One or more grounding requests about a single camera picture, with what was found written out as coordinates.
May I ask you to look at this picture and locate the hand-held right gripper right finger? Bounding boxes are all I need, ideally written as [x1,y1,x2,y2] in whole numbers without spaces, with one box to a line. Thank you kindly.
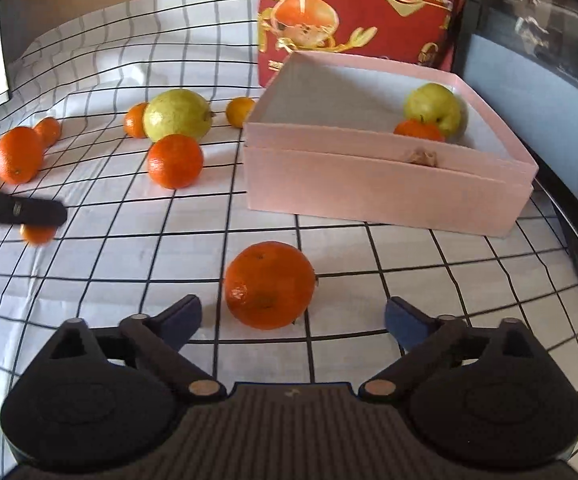
[358,296,544,403]

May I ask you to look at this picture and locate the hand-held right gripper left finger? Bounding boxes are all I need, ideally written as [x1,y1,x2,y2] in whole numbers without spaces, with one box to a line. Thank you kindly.
[44,294,227,403]

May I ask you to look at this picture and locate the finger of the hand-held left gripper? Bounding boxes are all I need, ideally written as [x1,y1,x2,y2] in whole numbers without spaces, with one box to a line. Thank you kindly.
[0,183,68,226]

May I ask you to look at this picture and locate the small orange mandarin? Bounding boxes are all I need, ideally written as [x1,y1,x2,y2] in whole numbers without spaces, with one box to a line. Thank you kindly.
[33,116,62,148]
[20,224,57,247]
[225,96,257,129]
[123,102,150,139]

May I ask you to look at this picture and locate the large orange mandarin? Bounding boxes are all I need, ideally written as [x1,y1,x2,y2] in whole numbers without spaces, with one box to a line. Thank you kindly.
[224,241,316,331]

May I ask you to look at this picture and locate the pink cardboard box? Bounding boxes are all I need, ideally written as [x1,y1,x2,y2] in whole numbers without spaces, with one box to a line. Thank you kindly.
[241,50,540,238]

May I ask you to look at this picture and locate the white checkered tablecloth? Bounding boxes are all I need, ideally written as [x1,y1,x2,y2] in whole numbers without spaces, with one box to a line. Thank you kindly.
[0,0,578,480]

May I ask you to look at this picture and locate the green guava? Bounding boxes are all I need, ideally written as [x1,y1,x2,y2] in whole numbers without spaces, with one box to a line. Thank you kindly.
[403,82,470,137]
[142,88,216,143]

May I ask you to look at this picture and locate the red printed gift bag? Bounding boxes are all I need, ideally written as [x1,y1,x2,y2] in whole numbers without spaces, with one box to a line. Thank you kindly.
[256,0,470,88]

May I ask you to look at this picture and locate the black framed screen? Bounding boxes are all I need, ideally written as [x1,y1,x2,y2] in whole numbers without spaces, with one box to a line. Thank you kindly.
[450,0,578,306]

